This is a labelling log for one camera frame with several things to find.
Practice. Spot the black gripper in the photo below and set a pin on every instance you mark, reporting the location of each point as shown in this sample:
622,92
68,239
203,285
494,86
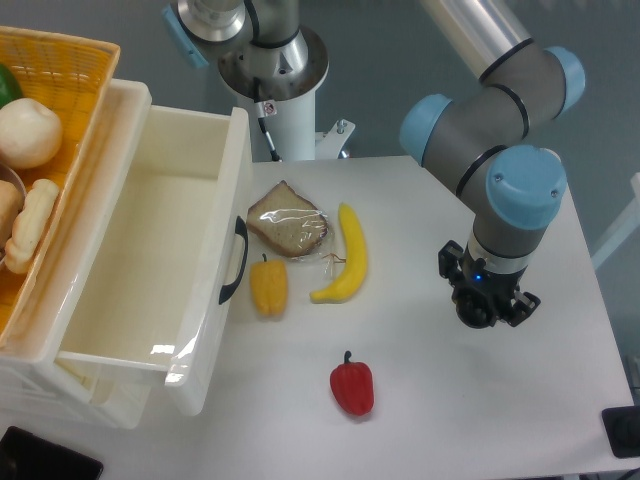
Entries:
482,298

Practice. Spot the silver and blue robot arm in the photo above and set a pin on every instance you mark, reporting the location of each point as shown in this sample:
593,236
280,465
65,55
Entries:
476,148

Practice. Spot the open upper white drawer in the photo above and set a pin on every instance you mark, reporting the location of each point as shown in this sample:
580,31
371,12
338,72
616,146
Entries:
173,255

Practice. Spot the white plastic drawer cabinet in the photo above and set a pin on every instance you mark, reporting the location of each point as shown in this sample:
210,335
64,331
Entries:
46,366

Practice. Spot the yellow banana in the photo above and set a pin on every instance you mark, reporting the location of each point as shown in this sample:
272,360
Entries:
355,269

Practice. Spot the red bell pepper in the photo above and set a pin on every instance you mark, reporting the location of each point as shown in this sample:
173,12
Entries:
352,386

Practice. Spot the black object right edge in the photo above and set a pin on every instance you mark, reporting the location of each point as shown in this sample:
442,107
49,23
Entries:
622,430

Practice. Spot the wrapped brown bread slice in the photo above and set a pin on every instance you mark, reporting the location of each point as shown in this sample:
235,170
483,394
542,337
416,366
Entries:
290,224

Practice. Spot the yellow bell pepper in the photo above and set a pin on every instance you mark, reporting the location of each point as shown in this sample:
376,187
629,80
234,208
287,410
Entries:
268,281

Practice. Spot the beige pastry in basket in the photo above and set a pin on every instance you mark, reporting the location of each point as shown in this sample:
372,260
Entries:
29,225

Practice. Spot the orange woven basket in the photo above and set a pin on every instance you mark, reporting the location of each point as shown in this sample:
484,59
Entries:
69,75

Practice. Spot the white round fruit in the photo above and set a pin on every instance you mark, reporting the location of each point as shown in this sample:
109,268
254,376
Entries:
31,134

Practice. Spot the brown bread roll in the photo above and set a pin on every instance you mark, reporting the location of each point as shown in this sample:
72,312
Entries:
11,204

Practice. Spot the black device bottom left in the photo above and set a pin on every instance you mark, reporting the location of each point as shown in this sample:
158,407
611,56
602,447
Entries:
28,456

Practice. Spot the green pepper in basket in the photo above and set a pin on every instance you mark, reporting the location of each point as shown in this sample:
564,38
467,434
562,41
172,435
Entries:
10,89

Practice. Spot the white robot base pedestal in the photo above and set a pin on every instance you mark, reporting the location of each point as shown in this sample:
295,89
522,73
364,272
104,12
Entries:
277,87

